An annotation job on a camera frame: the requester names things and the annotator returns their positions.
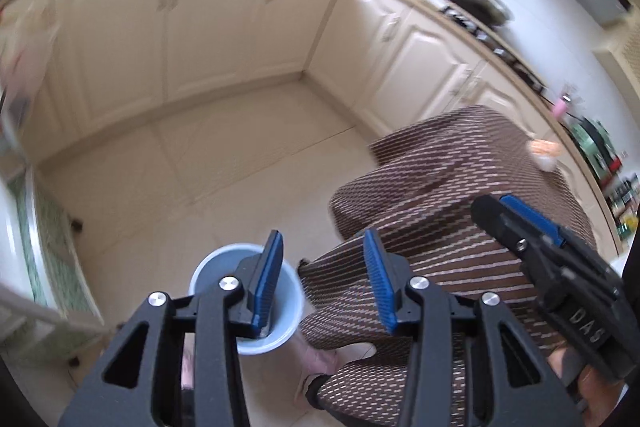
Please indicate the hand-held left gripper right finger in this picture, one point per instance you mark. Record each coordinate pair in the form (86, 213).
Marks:
(380, 282)

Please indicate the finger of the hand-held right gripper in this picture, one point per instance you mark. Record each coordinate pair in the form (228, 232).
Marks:
(500, 219)
(537, 222)

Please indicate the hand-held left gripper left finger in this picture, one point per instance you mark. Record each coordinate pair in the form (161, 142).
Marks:
(267, 282)

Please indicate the person's right hand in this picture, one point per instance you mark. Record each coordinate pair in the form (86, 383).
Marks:
(590, 389)

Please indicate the white plastic bag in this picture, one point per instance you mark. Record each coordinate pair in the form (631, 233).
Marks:
(546, 164)

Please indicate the orange and white snack bag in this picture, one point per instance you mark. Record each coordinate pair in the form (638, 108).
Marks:
(544, 149)

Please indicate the person's foot in slipper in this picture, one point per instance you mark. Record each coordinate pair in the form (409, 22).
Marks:
(320, 359)

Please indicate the green electric cooker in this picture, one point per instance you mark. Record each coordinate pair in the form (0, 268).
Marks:
(595, 147)

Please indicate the pink utensil holder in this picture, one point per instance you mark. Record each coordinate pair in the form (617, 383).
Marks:
(560, 107)

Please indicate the gas stove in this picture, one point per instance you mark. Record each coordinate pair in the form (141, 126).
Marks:
(495, 49)

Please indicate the green patterned floor mat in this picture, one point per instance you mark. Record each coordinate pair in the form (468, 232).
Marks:
(55, 257)

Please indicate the steel wok with lid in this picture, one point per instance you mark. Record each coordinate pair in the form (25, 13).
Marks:
(477, 4)

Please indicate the cream base cabinets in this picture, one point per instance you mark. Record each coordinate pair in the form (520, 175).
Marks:
(210, 22)

